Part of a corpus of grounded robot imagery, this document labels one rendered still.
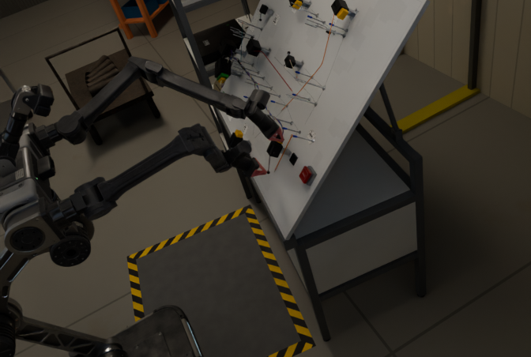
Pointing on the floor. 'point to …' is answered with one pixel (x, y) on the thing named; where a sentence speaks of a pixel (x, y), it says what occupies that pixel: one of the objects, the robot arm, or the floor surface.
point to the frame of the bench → (356, 227)
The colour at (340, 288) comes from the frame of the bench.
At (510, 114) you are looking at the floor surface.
